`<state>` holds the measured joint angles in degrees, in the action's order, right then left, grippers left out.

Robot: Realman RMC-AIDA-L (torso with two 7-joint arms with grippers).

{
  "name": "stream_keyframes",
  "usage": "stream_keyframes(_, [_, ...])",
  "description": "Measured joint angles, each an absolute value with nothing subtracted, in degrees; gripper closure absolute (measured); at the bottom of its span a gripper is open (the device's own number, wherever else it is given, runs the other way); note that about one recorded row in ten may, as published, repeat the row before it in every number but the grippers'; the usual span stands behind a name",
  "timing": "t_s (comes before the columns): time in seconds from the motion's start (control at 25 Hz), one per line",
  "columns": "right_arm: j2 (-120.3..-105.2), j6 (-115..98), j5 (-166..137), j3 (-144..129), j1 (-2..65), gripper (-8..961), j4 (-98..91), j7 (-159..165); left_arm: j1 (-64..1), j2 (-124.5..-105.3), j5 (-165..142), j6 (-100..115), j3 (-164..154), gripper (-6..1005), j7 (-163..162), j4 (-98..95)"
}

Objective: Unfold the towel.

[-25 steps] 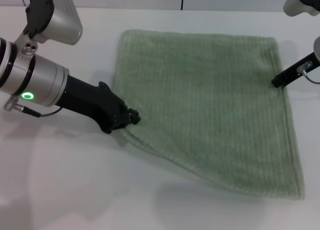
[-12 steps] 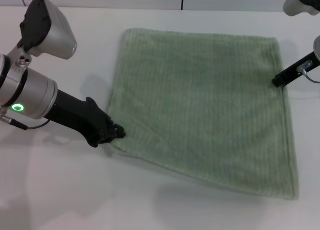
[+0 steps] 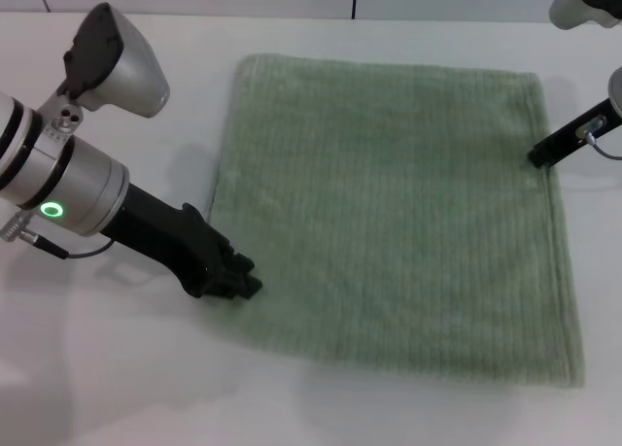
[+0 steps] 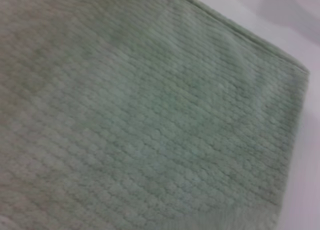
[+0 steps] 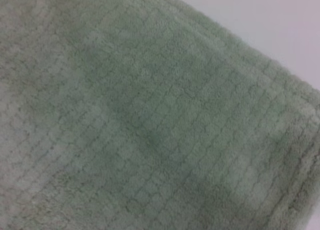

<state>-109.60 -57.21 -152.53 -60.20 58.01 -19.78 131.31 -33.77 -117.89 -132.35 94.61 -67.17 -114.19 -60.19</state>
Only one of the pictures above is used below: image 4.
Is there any pale green ribbed towel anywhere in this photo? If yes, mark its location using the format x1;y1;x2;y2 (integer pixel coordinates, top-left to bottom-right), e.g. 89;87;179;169
0;0;311;230

